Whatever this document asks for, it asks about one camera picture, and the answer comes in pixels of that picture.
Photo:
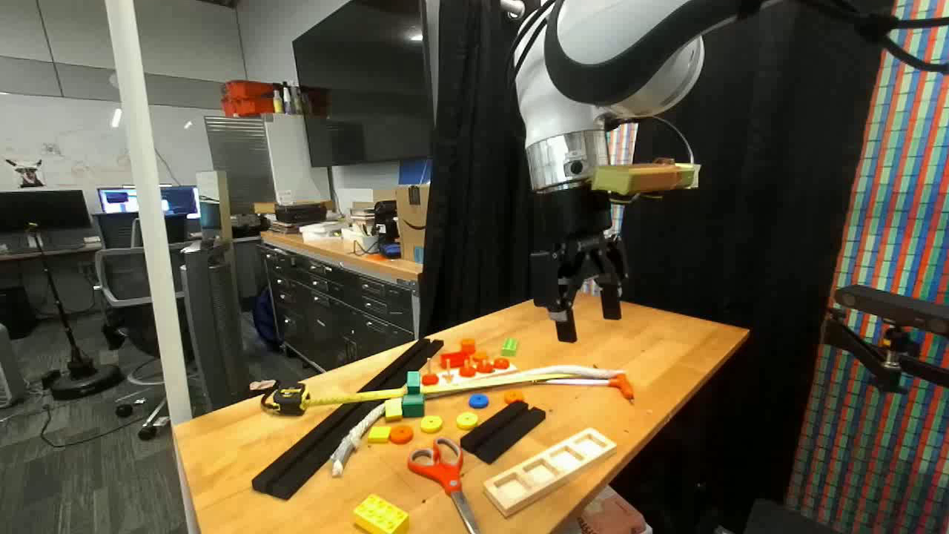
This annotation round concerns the wrist camera on wooden mount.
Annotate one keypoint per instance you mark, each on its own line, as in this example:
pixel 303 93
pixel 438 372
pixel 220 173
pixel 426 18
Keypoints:
pixel 647 179

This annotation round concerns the orange handled scissors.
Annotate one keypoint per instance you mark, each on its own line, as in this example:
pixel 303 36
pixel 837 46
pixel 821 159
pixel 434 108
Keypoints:
pixel 443 463

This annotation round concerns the yellow toy disc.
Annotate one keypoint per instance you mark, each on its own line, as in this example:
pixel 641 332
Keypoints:
pixel 431 423

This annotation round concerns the green toy block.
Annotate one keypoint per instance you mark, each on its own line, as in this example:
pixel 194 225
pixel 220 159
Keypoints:
pixel 509 348

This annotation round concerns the white vertical pole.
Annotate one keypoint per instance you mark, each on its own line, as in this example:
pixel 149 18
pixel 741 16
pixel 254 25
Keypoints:
pixel 143 166

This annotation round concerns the yellow tape measure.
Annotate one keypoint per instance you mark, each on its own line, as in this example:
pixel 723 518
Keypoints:
pixel 297 399

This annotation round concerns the blue toy disc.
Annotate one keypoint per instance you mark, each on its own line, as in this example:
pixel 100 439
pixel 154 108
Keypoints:
pixel 480 402

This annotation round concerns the yellow toy block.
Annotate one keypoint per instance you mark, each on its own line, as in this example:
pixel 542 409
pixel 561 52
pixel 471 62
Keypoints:
pixel 380 518

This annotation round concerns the long black rail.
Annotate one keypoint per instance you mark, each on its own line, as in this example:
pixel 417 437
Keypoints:
pixel 303 457

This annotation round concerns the teal toy block stack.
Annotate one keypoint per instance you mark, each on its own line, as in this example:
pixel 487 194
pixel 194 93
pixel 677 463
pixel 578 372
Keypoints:
pixel 413 396

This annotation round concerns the black camera stand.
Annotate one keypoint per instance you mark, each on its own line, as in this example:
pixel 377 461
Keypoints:
pixel 896 353

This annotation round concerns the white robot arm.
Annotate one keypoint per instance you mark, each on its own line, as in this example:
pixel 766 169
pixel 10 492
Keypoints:
pixel 578 70

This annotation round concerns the white wooden compartment tray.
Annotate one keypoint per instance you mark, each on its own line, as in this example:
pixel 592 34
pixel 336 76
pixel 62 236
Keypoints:
pixel 538 475

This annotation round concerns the dark drawer cabinet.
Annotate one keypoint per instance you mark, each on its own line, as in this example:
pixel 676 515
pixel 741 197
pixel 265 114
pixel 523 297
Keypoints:
pixel 336 304

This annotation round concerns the black wall monitor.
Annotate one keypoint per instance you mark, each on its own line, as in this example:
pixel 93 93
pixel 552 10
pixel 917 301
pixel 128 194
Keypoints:
pixel 363 73

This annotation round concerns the red toy pieces cluster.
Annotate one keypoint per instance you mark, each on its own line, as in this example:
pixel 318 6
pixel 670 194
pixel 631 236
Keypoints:
pixel 463 363

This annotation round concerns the black curtain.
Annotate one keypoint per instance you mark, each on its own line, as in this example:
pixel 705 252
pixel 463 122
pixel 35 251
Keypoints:
pixel 779 122

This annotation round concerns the orange toy disc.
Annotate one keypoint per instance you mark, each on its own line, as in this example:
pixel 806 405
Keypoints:
pixel 403 435

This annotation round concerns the grey office chair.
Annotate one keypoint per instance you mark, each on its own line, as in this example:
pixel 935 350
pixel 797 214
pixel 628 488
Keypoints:
pixel 125 301

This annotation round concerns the short black rail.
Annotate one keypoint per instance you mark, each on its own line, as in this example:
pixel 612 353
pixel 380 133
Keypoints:
pixel 503 432

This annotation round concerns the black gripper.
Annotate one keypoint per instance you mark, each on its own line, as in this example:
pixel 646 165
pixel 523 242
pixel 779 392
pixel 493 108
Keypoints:
pixel 578 243

